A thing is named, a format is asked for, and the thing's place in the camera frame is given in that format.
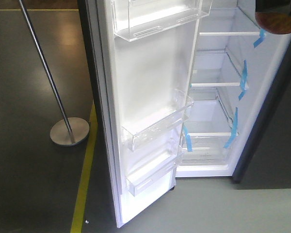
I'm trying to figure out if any fridge door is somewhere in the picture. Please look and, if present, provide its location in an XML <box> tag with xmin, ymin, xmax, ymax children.
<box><xmin>78</xmin><ymin>0</ymin><xmax>202</xmax><ymax>228</ymax></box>

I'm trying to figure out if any red yellow apple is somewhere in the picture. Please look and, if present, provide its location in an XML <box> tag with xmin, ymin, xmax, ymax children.
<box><xmin>255</xmin><ymin>0</ymin><xmax>291</xmax><ymax>34</ymax></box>

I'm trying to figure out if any glass fridge shelf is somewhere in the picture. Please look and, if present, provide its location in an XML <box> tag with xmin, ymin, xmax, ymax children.
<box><xmin>199</xmin><ymin>7</ymin><xmax>260</xmax><ymax>36</ymax></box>
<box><xmin>185</xmin><ymin>88</ymin><xmax>235</xmax><ymax>136</ymax></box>
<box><xmin>191</xmin><ymin>50</ymin><xmax>242</xmax><ymax>88</ymax></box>

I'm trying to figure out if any grey fridge body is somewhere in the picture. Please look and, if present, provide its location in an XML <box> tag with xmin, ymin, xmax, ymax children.
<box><xmin>176</xmin><ymin>0</ymin><xmax>291</xmax><ymax>183</ymax></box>

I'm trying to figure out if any middle clear door bin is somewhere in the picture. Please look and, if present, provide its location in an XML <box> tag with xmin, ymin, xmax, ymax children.
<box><xmin>122</xmin><ymin>89</ymin><xmax>194</xmax><ymax>152</ymax></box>

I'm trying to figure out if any clear door bin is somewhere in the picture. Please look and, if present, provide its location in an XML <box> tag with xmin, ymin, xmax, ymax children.
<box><xmin>122</xmin><ymin>89</ymin><xmax>194</xmax><ymax>152</ymax></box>
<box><xmin>111</xmin><ymin>0</ymin><xmax>212</xmax><ymax>42</ymax></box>
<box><xmin>126</xmin><ymin>138</ymin><xmax>181</xmax><ymax>196</ymax></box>

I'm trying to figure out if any blue tape strip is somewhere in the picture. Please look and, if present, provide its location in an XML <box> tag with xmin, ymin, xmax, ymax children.
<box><xmin>238</xmin><ymin>60</ymin><xmax>248</xmax><ymax>100</ymax></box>
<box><xmin>253</xmin><ymin>29</ymin><xmax>266</xmax><ymax>48</ymax></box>
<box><xmin>183</xmin><ymin>126</ymin><xmax>193</xmax><ymax>152</ymax></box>
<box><xmin>224</xmin><ymin>107</ymin><xmax>238</xmax><ymax>149</ymax></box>

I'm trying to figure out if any lower clear door bin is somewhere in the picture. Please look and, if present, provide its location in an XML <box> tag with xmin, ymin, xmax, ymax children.
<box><xmin>126</xmin><ymin>138</ymin><xmax>181</xmax><ymax>196</ymax></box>

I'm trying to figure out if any clear crisper drawer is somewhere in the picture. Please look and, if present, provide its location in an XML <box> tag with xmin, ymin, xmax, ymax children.
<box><xmin>180</xmin><ymin>136</ymin><xmax>232</xmax><ymax>166</ymax></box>

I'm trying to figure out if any upper clear door bin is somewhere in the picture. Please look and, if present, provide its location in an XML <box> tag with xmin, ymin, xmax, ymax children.
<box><xmin>111</xmin><ymin>0</ymin><xmax>212</xmax><ymax>42</ymax></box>

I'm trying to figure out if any matte silver stanchion post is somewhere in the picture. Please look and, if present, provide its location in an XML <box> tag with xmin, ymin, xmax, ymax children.
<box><xmin>18</xmin><ymin>0</ymin><xmax>90</xmax><ymax>147</ymax></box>

